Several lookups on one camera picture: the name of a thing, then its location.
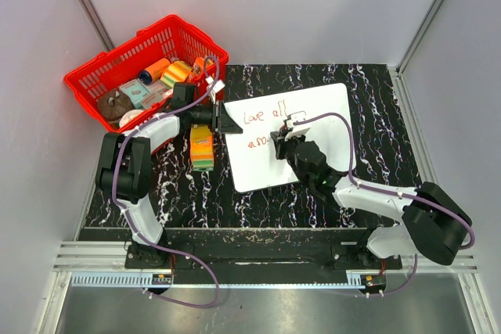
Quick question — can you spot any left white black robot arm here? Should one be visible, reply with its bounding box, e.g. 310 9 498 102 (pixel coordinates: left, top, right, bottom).
96 83 243 268

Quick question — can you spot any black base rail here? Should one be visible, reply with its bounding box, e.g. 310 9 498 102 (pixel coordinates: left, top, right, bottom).
124 228 404 272

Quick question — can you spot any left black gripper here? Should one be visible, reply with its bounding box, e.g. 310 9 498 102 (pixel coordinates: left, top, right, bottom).
189 100 243 135

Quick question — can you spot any stacked colourful sponge pack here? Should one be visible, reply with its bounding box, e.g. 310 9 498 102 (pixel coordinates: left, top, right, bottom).
189 124 214 171

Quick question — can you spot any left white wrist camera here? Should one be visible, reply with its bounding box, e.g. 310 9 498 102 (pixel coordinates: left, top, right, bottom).
205 76 225 97

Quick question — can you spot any orange snack box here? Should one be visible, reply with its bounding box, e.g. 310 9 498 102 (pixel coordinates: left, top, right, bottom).
189 56 214 82

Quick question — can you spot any white whiteboard black frame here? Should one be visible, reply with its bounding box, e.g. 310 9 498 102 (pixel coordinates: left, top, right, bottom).
222 83 358 194

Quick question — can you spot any white round container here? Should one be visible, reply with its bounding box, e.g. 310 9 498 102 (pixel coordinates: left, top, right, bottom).
119 109 143 127

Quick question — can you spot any pink white packet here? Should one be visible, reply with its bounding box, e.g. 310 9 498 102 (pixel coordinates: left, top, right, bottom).
141 80 173 110

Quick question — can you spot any teal small box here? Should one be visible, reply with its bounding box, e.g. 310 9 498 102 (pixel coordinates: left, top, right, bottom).
119 79 150 109

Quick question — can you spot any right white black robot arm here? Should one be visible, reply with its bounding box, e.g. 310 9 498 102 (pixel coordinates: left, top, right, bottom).
271 128 472 268

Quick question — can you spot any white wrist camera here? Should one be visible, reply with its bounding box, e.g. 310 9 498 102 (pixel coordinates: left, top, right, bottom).
205 76 225 97
283 111 310 141

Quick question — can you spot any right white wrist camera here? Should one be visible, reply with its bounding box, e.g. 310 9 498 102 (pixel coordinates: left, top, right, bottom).
283 111 310 141

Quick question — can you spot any red plastic shopping basket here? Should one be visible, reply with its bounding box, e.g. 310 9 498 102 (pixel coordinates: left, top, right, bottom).
64 14 229 133

